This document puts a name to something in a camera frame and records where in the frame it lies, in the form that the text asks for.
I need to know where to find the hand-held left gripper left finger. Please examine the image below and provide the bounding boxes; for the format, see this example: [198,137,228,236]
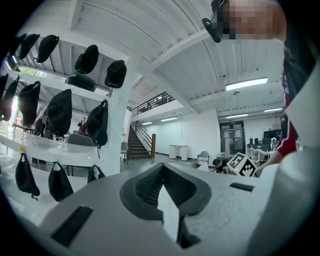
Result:
[37,162,186,256]

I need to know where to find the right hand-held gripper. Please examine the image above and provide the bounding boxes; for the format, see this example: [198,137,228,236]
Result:
[222,152,257,178]

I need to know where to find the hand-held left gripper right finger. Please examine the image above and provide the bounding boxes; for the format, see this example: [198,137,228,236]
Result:
[163,162,273,256]

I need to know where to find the person's right forearm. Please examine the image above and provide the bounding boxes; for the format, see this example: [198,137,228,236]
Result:
[254,147,285,178]

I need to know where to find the desk with black monitors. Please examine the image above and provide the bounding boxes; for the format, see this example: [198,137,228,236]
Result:
[246,128,285,166]

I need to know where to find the black double door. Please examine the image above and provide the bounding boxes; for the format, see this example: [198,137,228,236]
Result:
[219,121,246,156]

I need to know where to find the grey chair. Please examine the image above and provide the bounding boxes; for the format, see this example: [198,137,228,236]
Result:
[65,133,97,147]
[120,141,129,165]
[197,150,210,167]

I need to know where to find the wooden staircase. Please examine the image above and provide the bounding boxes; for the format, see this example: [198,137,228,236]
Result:
[127,120,157,160]

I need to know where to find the white display rack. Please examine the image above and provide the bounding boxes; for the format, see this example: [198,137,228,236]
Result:
[0,29,135,226]

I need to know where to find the black mezzanine railing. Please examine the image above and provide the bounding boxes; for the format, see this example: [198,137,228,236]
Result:
[130,91,176,116]

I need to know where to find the person's black red shirt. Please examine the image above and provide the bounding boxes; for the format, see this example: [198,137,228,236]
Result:
[274,22,320,157]

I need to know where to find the row of black caps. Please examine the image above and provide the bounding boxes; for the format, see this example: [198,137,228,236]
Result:
[9,33,127,89]

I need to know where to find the person's head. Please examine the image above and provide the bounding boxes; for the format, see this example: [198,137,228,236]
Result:
[221,0,288,41]

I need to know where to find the black head-worn camera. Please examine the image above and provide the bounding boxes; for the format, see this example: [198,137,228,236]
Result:
[201,0,226,44]

